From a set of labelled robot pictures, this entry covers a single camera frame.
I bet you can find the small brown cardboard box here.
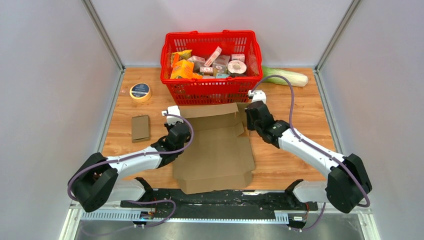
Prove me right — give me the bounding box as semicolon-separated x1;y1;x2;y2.
131;115;151;143

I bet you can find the large cardboard sheet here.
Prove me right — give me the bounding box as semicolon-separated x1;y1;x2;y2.
172;102;256;195

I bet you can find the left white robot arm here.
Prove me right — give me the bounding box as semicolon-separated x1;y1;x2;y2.
67;120;194;213

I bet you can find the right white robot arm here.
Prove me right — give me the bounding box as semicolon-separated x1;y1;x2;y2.
245;101;372;214

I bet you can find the orange snack box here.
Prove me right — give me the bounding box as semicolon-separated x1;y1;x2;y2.
170;59;194;79

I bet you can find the small pink box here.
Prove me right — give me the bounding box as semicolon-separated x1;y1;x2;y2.
231;53;246;63

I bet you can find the beige carton box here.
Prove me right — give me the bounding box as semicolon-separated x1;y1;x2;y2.
212;54;231;76

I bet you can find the grey white box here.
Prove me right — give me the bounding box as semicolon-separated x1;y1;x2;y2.
187;55;206;73

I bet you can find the pink white long box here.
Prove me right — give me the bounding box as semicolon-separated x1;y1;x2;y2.
203;46;222;67

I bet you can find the green napa cabbage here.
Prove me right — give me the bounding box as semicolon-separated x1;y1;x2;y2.
262;66;309;87

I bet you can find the yellow tape roll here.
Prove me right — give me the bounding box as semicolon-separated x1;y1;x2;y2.
129;82;152;103

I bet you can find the red plastic shopping basket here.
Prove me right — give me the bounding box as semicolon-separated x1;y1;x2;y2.
160;30;263;105

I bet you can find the yellow snack bag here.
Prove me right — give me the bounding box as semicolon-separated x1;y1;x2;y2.
170;49;192;67

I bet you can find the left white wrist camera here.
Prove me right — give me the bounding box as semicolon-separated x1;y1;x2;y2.
161;105;184;126

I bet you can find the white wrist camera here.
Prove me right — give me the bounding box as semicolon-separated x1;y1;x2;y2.
247;90;267;104
161;105;184;126

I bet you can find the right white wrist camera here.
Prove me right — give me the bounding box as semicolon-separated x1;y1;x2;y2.
247;90;267;104

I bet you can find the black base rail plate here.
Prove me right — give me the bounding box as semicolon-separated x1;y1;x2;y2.
120;188;319;223

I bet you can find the white slotted cable duct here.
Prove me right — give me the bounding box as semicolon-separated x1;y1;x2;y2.
81;211;290;224

